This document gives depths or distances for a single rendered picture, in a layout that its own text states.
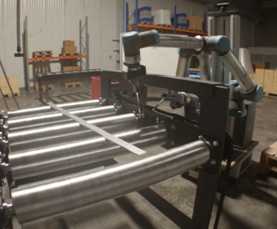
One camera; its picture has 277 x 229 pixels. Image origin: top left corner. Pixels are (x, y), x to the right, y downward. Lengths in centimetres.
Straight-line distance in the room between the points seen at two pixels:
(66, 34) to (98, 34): 177
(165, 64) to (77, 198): 569
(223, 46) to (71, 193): 132
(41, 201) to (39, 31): 1091
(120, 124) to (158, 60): 489
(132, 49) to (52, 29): 1040
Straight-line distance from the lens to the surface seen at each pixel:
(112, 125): 132
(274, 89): 935
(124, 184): 74
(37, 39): 1133
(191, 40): 159
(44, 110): 179
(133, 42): 119
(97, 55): 1209
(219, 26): 241
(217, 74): 239
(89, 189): 70
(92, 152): 98
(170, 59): 623
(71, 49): 1049
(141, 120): 144
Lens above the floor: 127
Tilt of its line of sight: 15 degrees down
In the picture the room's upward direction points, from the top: straight up
